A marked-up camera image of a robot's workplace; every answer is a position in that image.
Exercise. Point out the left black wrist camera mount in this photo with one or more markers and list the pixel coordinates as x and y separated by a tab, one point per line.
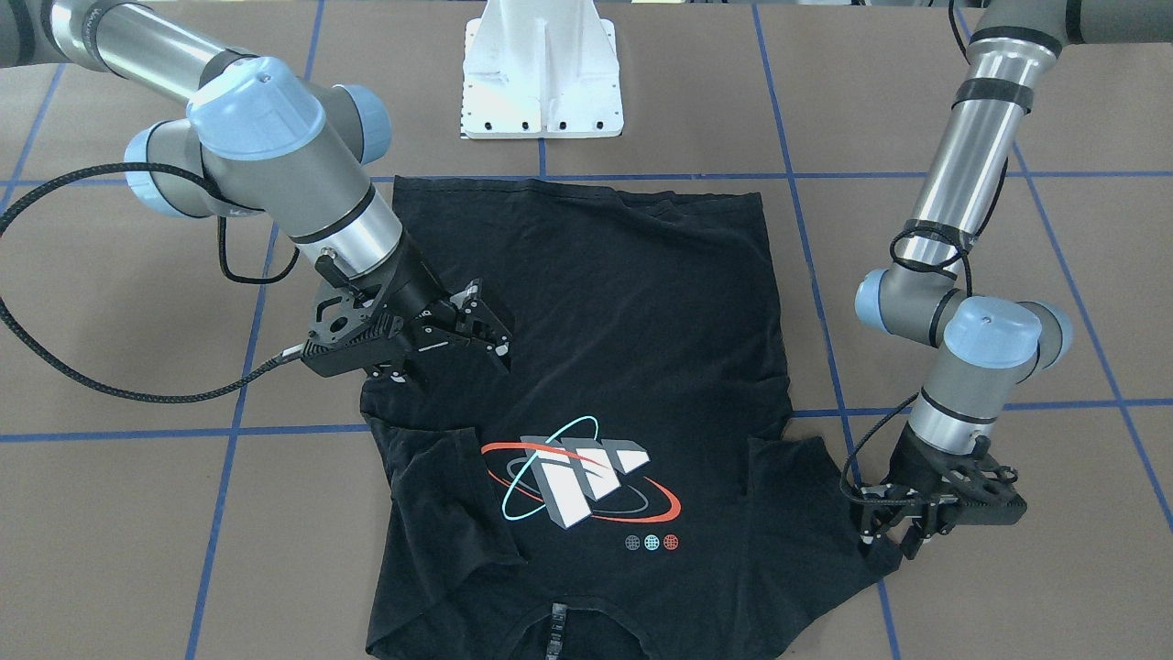
983	488

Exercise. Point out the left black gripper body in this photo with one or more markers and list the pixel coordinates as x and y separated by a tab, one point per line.
913	471

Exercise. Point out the black graphic t-shirt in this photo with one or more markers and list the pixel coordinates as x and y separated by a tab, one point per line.
626	492

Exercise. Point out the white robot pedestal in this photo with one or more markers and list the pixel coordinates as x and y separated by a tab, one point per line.
541	69

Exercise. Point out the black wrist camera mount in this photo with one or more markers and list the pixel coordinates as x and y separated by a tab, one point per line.
983	488
352	327

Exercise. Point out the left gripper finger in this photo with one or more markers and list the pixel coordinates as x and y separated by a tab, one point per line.
920	531
878	510

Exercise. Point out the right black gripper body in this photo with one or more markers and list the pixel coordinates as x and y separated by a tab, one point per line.
414	290

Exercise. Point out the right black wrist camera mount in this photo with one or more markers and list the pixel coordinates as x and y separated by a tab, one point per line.
352	327

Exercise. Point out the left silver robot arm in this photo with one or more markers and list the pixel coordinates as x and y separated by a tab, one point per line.
985	345

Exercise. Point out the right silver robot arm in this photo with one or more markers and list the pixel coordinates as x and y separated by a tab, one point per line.
256	138

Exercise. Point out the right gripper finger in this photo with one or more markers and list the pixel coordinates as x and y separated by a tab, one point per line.
448	351
481	314

